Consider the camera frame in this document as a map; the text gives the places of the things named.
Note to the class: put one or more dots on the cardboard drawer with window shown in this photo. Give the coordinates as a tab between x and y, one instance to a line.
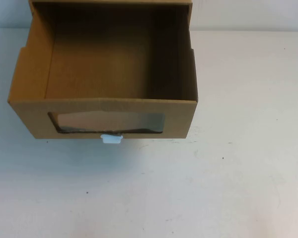
114	62

